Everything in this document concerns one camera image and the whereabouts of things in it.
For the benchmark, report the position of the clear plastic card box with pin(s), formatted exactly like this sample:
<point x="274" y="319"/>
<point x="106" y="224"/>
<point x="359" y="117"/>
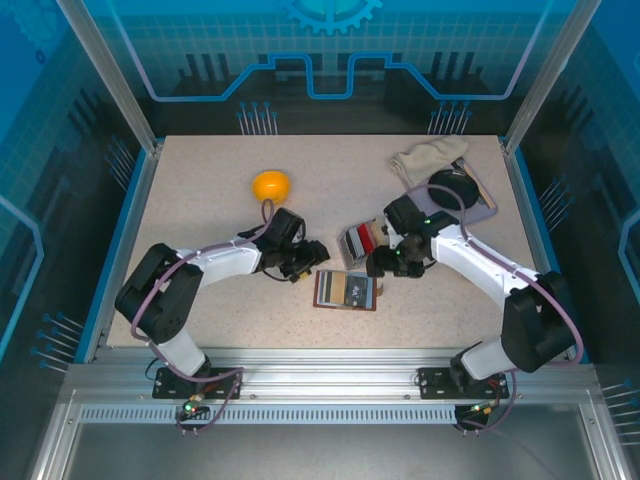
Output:
<point x="355" y="260"/>

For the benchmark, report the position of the brown leather card holder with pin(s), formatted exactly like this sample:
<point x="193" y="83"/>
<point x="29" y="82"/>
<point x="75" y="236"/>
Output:
<point x="320" y="306"/>

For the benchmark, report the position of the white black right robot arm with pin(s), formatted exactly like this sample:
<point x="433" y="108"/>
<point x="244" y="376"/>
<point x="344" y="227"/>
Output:
<point x="470" y="260"/>

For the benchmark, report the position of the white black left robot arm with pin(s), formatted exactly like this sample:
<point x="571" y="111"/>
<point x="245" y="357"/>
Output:
<point x="225" y="260"/>

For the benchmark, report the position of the red card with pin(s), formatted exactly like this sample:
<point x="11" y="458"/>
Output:
<point x="367" y="239"/>

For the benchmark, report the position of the grey card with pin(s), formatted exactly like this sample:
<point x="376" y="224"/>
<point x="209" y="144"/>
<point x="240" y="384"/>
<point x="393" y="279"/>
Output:
<point x="350" y="245"/>

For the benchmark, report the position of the black round disc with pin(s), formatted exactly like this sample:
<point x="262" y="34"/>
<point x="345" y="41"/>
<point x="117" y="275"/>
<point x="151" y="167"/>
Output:
<point x="452" y="190"/>

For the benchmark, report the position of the yellow bowl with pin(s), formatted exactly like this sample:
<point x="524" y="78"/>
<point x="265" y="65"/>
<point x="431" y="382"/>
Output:
<point x="270" y="185"/>

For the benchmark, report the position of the beige cloth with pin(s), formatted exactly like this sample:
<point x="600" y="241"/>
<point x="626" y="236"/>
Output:
<point x="430" y="155"/>

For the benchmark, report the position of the small led circuit board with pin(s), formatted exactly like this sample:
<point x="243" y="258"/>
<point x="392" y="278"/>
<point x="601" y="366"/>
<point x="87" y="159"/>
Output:
<point x="482" y="407"/>
<point x="190" y="407"/>

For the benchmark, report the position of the aluminium front rail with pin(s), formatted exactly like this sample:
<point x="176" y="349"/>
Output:
<point x="325" y="372"/>

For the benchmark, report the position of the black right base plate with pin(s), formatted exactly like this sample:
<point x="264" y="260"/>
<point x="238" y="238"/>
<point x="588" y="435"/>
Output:
<point x="435" y="382"/>

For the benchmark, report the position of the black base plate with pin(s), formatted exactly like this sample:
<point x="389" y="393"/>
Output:
<point x="170" y="385"/>
<point x="435" y="382"/>

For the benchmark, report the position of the aluminium side rail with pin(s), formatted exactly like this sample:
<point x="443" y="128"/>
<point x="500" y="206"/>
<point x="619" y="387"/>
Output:
<point x="125" y="240"/>
<point x="545" y="240"/>

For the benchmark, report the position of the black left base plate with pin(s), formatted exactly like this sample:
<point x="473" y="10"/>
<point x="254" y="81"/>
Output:
<point x="170" y="385"/>

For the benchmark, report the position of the aluminium frame post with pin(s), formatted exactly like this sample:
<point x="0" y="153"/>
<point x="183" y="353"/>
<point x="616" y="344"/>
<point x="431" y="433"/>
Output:
<point x="115" y="75"/>
<point x="550" y="75"/>

